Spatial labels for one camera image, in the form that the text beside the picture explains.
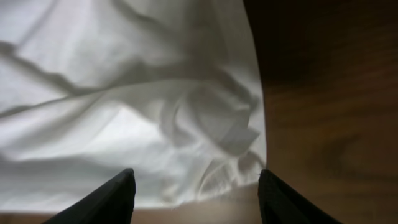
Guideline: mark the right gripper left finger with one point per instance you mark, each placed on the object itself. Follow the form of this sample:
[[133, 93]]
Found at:
[[113, 202]]

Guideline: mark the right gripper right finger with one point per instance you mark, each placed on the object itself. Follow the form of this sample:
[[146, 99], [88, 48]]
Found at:
[[281, 204]]

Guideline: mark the white Mr Robot t-shirt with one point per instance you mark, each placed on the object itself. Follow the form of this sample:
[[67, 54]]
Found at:
[[170, 89]]

